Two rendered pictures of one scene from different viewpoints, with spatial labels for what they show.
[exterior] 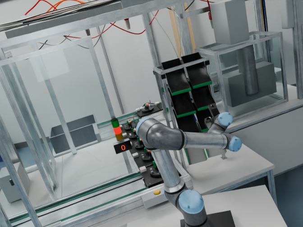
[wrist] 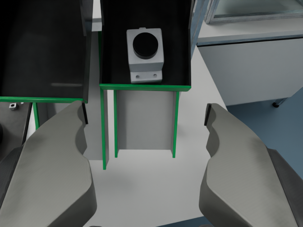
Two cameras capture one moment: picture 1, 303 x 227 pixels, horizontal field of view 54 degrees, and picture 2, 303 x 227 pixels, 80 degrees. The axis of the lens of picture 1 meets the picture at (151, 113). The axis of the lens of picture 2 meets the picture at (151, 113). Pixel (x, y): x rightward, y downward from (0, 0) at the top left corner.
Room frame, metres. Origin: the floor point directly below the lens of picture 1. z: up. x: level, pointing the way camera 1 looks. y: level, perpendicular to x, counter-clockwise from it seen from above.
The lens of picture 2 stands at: (1.70, -0.37, 1.41)
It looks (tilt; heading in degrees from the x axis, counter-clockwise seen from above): 58 degrees down; 356
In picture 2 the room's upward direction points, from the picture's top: 5 degrees clockwise
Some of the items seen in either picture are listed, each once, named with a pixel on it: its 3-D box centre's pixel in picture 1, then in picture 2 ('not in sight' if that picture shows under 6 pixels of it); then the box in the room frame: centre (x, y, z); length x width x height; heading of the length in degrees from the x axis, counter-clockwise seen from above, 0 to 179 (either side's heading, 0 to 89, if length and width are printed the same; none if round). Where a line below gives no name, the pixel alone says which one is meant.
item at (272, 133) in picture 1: (258, 138); (231, 53); (2.92, -1.08, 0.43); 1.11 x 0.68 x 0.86; 101
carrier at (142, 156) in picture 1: (148, 152); not in sight; (2.13, 0.10, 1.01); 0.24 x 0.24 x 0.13; 11
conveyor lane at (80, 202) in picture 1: (121, 191); not in sight; (1.85, 0.35, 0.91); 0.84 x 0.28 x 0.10; 101
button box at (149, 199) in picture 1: (158, 196); not in sight; (1.65, 0.10, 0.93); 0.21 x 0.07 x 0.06; 101
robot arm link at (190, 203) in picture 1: (191, 206); not in sight; (1.25, -0.08, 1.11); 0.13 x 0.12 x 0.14; 22
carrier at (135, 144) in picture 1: (141, 141); not in sight; (2.37, 0.15, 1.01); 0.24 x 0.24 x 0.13; 11
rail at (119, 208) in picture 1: (129, 203); not in sight; (1.68, 0.29, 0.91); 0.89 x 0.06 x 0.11; 101
